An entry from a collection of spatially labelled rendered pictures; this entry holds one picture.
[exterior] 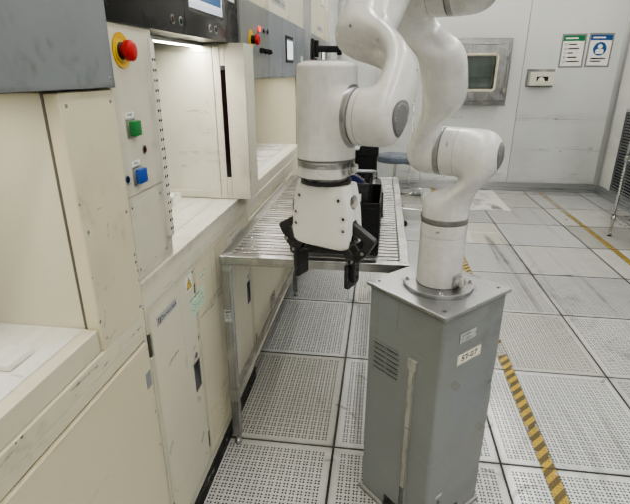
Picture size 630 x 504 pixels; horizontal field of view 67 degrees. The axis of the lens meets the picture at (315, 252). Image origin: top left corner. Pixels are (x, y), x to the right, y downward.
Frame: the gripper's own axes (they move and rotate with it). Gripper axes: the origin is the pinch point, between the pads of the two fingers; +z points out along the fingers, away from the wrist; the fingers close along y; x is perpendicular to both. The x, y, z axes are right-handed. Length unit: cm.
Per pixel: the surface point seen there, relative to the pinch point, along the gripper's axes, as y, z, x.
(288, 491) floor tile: 36, 101, -37
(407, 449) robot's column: -1, 71, -45
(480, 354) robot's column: -14, 42, -59
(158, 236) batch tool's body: 54, 7, -12
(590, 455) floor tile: -47, 101, -109
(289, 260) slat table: 46, 25, -53
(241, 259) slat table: 60, 26, -46
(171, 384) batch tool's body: 52, 47, -8
